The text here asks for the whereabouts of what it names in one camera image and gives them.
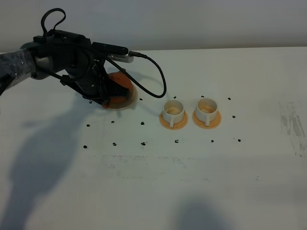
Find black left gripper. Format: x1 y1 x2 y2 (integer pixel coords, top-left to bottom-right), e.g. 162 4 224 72
60 50 130 105

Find brown clay teapot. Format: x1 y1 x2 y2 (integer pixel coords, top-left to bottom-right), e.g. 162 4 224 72
102 72 137 110

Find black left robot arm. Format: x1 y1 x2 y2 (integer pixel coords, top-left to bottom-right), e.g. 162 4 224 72
0 30 131 105

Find cream teapot saucer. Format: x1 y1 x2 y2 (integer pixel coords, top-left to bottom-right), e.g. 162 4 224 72
102 85 138 111

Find left white teacup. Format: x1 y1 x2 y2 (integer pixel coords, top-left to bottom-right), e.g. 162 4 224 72
162 100 185 128

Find white teacup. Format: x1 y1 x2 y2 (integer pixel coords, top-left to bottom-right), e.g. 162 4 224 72
162 100 185 128
195 97 218 127

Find left orange saucer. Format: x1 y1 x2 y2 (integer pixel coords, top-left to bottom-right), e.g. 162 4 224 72
159 112 188 130

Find orange saucer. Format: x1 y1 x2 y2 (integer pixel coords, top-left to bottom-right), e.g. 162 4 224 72
192 111 222 129
159 112 188 130

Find right white teacup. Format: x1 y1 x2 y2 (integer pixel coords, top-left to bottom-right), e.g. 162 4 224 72
195 97 218 127

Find right orange saucer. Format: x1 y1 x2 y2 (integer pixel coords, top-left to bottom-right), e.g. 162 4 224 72
192 111 222 129

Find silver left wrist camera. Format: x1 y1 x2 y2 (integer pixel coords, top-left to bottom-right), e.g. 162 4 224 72
91 42 134 63

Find black left camera cable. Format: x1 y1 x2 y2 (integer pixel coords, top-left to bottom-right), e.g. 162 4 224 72
31 8 167 98

